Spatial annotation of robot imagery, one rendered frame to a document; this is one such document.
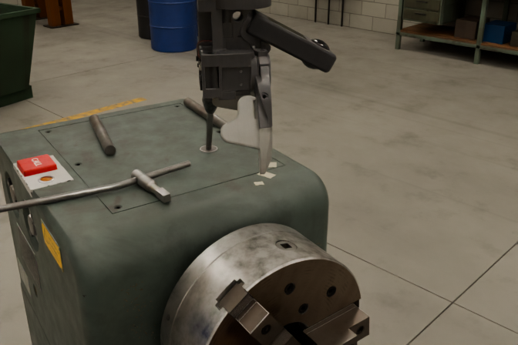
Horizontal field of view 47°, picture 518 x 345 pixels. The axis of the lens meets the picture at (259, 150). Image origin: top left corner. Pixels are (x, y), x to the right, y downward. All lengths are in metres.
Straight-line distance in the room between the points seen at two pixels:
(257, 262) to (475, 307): 2.17
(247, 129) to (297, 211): 0.40
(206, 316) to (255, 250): 0.12
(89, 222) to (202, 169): 0.25
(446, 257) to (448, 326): 0.56
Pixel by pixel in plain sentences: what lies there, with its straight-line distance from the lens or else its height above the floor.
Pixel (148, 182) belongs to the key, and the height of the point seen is 1.28.
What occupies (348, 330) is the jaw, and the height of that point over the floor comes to 1.11.
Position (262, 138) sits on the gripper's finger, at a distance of 0.68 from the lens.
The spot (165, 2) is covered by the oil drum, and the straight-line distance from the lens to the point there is 7.27.
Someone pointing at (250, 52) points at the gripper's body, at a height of 1.56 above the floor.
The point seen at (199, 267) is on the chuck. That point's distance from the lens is 0.92.
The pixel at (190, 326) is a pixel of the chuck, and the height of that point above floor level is 1.15.
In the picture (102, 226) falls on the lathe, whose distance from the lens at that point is 0.96.
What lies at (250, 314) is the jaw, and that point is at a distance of 0.85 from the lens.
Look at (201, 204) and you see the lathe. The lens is 1.00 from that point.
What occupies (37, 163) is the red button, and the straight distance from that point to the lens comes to 1.18.
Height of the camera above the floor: 1.72
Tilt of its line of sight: 23 degrees down
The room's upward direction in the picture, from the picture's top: straight up
